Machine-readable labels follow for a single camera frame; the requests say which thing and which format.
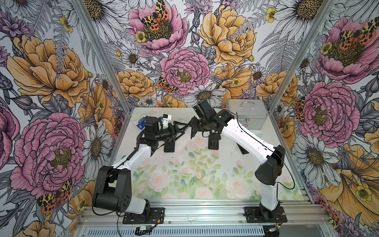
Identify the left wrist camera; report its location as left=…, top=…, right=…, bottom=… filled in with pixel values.
left=159, top=114, right=172, bottom=128

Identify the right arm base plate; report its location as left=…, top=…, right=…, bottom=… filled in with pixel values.
left=243, top=205, right=288, bottom=224

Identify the right aluminium post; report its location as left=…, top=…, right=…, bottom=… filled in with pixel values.
left=268, top=0, right=336, bottom=113

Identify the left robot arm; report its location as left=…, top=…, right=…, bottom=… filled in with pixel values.
left=92, top=117, right=190, bottom=223

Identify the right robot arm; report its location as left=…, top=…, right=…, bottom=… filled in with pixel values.
left=190, top=100, right=285, bottom=223

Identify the blue white packet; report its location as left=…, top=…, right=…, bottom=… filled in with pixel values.
left=134, top=115, right=148, bottom=130

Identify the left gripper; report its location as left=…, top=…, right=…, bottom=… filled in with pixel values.
left=155, top=120, right=189, bottom=142

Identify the silver metal case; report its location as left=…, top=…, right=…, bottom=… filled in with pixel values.
left=227, top=99, right=268, bottom=130

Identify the phone stand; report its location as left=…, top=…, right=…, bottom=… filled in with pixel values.
left=164, top=138, right=175, bottom=153
left=237, top=144, right=249, bottom=155
left=208, top=132, right=221, bottom=150
left=189, top=117, right=201, bottom=139

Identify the aluminium post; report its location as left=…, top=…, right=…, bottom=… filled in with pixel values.
left=73, top=1, right=132, bottom=116
left=268, top=0, right=336, bottom=113

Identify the small circuit board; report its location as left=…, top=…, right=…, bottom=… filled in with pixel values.
left=134, top=226, right=152, bottom=236

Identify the aluminium front rail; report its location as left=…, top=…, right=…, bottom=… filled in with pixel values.
left=77, top=199, right=331, bottom=228

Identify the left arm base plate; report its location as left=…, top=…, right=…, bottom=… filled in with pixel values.
left=122, top=207, right=165, bottom=225

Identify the left aluminium post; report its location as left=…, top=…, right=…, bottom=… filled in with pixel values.
left=73, top=1, right=132, bottom=116

